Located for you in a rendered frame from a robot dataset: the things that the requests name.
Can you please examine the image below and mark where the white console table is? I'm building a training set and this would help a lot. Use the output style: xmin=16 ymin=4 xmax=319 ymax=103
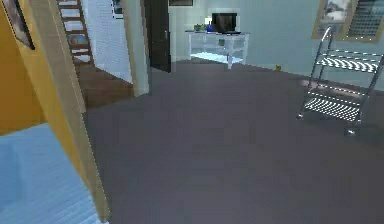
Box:
xmin=184 ymin=30 xmax=251 ymax=70

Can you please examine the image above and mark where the dark room door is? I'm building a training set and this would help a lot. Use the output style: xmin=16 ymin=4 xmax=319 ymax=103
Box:
xmin=143 ymin=0 xmax=172 ymax=74

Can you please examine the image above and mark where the black television set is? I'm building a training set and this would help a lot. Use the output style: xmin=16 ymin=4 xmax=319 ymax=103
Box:
xmin=211 ymin=12 xmax=242 ymax=35

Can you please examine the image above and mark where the brown wooden ladder shelf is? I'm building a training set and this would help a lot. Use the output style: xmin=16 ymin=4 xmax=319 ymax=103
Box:
xmin=56 ymin=0 xmax=95 ymax=68

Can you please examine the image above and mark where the wood framed window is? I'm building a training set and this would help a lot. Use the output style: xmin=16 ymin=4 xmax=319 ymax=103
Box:
xmin=335 ymin=0 xmax=384 ymax=44

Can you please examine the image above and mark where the white framed wall picture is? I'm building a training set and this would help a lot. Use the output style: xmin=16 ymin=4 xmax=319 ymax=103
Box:
xmin=111 ymin=0 xmax=125 ymax=20

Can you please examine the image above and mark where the chrome wire shelf cart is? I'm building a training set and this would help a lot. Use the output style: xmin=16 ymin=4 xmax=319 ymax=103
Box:
xmin=296 ymin=26 xmax=384 ymax=137

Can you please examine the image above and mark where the wood framed wall picture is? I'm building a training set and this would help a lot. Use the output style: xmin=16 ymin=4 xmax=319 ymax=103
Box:
xmin=311 ymin=0 xmax=359 ymax=40

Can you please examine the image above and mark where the dark framed wall picture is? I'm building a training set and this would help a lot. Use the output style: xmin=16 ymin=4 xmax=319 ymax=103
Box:
xmin=1 ymin=0 xmax=36 ymax=51

